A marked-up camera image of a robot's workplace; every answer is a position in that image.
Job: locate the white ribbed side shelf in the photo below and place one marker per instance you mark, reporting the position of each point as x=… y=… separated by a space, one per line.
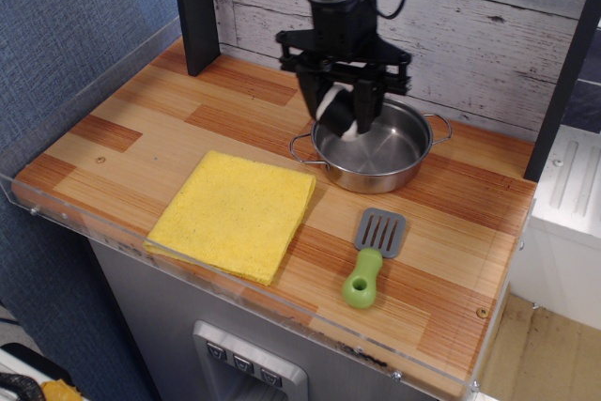
x=568 y=191

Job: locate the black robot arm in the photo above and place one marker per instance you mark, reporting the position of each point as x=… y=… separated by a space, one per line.
x=343 y=66

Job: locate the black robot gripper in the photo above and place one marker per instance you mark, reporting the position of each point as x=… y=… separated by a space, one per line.
x=344 y=46

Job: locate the black right vertical post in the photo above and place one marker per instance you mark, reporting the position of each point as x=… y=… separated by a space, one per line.
x=571 y=67

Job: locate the black vertical post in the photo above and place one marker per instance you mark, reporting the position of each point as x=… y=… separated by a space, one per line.
x=199 y=33
x=571 y=67

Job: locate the grey spatula green handle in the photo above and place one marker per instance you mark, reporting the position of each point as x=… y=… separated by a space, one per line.
x=379 y=236

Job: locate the yellow folded cloth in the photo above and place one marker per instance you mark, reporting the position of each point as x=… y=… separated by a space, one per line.
x=236 y=215

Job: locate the silver toy dispenser panel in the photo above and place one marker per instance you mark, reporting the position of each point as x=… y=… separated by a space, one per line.
x=236 y=369

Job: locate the stainless steel pot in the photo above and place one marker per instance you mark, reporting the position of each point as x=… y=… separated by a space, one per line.
x=384 y=159

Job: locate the black left vertical post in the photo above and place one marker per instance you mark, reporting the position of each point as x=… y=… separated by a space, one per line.
x=199 y=33

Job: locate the plush sushi roll toy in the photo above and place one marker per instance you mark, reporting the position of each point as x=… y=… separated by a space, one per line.
x=335 y=113

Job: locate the clear acrylic guard rail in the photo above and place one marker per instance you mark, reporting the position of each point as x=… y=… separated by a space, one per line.
x=112 y=170

